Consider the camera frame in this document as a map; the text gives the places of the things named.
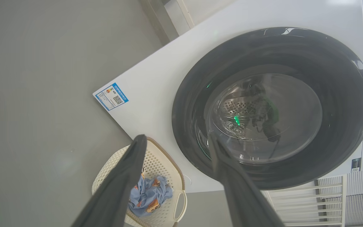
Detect white metal railing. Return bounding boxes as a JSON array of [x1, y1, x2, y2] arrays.
[[263, 175, 348, 227]]

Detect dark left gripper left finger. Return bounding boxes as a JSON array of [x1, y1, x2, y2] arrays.
[[71, 135, 147, 227]]

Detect cream perforated laundry basket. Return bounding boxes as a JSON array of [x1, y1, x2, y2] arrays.
[[92, 137, 188, 227]]

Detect white front-load washing machine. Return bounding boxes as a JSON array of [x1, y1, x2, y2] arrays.
[[93, 0, 363, 193]]

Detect blue bear-print garment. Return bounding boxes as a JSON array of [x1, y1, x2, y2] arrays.
[[128, 175, 173, 218]]

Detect blue white energy label sticker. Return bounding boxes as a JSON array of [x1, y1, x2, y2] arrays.
[[95, 83, 129, 111]]

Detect black round glass washer door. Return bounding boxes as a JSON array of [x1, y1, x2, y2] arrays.
[[171, 27, 363, 190]]

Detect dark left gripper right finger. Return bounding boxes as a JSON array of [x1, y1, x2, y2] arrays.
[[208, 135, 284, 227]]

